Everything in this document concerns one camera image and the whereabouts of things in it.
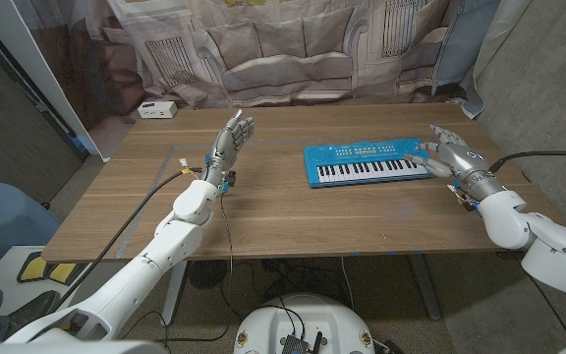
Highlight thin braided cable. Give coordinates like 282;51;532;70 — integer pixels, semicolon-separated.
219;194;235;275

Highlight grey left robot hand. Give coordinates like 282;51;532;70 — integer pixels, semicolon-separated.
202;108;256;188

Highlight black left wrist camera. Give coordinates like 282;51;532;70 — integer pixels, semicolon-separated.
221;169;238;196

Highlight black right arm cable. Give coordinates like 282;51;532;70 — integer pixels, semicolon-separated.
488;150;566;174

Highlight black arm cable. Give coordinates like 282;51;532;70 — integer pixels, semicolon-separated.
488;150;566;174
59;166;206;309

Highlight white robot torso base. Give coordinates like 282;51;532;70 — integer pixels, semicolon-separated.
233;293;376;354

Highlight printed sofa room backdrop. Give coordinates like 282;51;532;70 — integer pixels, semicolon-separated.
15;0;533;120

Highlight white table leg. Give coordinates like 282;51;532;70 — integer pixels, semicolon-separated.
160;260;189;325

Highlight white power strip box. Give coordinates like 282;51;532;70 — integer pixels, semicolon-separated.
137;100;179;120

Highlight blue plastic chair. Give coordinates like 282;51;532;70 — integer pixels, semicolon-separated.
0;182;63;276

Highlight black round fan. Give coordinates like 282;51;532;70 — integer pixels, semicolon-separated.
188;259;230;290

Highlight white mat with yellow shapes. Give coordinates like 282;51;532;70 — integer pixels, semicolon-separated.
0;245;92;316

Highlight white board frame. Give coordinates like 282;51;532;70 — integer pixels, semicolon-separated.
0;0;112;162

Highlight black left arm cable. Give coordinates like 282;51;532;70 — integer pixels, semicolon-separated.
59;166;206;309

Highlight black floor cable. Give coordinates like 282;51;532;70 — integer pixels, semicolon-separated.
130;274;238;344

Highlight grey table leg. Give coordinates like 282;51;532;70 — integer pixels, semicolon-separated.
408;254;442;322

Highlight blue toy piano keyboard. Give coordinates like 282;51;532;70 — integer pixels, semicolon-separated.
303;138;435;189

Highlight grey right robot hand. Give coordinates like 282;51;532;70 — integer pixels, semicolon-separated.
403;123;505;201

